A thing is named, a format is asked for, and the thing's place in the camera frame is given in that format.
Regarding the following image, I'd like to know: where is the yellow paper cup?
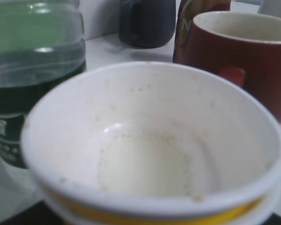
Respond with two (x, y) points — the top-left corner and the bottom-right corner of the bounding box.
(21, 61), (281, 225)

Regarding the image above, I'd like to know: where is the dark grey mug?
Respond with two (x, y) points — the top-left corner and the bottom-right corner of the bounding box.
(118, 0), (176, 48)

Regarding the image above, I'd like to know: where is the brown coffee bottle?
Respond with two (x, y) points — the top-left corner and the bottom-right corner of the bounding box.
(173, 0), (231, 64)

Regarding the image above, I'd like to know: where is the clear water bottle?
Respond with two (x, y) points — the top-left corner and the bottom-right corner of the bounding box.
(0, 0), (86, 169)

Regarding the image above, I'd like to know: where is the red ceramic mug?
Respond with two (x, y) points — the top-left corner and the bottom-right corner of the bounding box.
(180, 11), (281, 121)

